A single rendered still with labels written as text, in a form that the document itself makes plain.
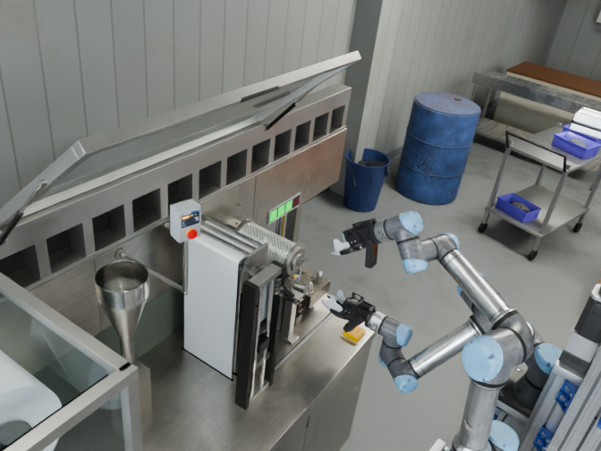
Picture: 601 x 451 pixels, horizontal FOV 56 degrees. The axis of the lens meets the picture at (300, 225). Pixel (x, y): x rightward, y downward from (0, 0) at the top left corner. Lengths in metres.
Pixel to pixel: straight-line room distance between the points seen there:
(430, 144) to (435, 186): 0.42
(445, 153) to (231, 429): 3.74
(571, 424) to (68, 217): 1.67
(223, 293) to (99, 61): 1.68
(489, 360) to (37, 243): 1.27
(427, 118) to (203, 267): 3.54
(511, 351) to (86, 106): 2.42
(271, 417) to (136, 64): 2.09
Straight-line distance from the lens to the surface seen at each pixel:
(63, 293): 1.82
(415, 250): 1.82
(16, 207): 1.49
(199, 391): 2.13
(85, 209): 1.74
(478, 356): 1.68
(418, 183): 5.37
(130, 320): 1.64
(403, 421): 3.35
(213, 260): 1.89
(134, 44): 3.32
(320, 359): 2.27
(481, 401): 1.79
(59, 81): 3.12
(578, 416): 2.08
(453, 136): 5.18
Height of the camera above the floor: 2.50
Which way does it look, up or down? 32 degrees down
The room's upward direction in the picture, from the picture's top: 7 degrees clockwise
